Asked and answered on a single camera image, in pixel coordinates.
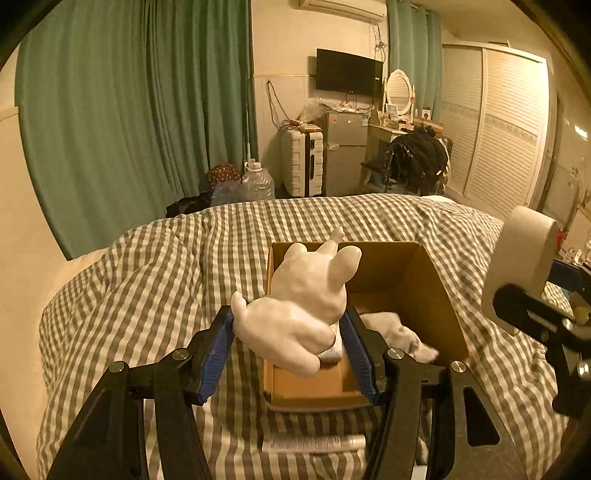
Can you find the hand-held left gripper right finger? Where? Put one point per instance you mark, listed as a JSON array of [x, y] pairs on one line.
[[362, 364]]

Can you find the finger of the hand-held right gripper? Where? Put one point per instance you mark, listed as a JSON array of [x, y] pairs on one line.
[[572, 276], [531, 307]]

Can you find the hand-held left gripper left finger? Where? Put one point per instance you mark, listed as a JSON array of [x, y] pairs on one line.
[[214, 360]]

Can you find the white cloth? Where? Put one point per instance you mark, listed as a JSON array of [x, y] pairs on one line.
[[397, 330]]

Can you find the white tape roll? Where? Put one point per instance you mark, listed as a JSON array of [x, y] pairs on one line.
[[517, 258]]

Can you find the white rabbit figure toy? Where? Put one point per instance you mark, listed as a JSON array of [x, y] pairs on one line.
[[300, 300]]

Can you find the brown cardboard box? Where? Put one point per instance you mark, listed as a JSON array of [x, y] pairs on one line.
[[406, 277]]

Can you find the grey white checked blanket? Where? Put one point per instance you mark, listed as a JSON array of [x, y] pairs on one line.
[[161, 277]]

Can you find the black bag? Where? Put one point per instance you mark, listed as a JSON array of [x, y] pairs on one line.
[[187, 205]]

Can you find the white louvered wardrobe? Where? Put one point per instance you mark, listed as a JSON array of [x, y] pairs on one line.
[[503, 129]]

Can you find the large clear water bottle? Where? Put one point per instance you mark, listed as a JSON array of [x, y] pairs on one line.
[[257, 182]]

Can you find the patterned brown bag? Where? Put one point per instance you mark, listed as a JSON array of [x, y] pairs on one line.
[[222, 174]]

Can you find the white suitcase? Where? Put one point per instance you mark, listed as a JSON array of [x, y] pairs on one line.
[[300, 161]]

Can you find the small grey fridge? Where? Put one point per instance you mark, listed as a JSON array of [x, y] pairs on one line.
[[344, 152]]

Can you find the white dressing table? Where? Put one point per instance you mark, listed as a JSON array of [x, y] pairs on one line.
[[381, 134]]

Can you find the white oval mirror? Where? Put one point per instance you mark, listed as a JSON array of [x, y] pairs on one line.
[[398, 90]]

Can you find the clear plastic bag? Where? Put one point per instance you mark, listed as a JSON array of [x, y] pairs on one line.
[[314, 110]]

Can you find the wide green curtain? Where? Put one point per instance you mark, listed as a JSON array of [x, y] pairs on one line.
[[115, 115]]

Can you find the narrow green curtain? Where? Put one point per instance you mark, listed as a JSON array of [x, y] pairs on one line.
[[413, 46]]

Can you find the white air conditioner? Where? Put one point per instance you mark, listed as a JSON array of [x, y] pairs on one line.
[[341, 8]]

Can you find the black wall television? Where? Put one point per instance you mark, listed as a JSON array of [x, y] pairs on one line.
[[348, 71]]

